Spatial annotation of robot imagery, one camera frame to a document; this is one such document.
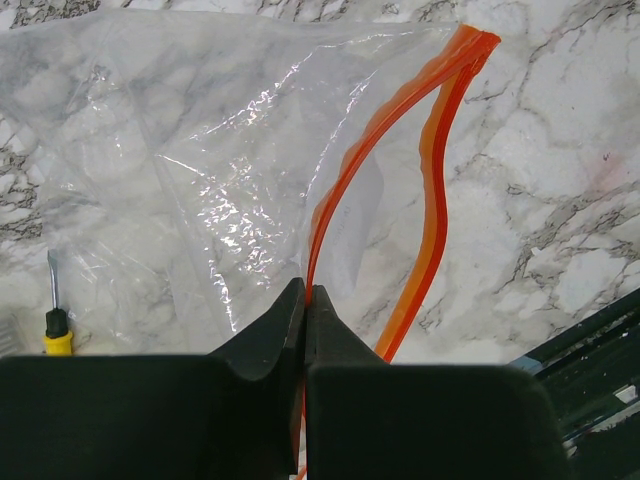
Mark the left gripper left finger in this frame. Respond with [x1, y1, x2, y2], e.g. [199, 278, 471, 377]
[1, 278, 305, 479]

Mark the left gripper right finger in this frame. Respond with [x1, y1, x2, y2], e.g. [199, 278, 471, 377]
[305, 286, 568, 479]

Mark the clear zip top bag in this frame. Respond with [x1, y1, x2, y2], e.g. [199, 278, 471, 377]
[1, 10, 500, 361]

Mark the clear screw box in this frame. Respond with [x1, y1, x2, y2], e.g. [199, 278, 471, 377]
[0, 315, 24, 358]

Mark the black mounting rail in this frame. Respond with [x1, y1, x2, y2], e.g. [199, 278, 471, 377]
[510, 290, 640, 479]

